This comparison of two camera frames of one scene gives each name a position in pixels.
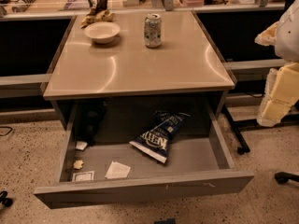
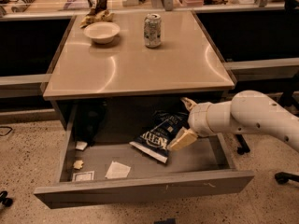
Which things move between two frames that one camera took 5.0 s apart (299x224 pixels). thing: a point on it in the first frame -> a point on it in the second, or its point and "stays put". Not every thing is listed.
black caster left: [7, 202] stays put
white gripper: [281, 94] -> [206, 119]
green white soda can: [152, 30] stays put
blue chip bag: [157, 138] stays put
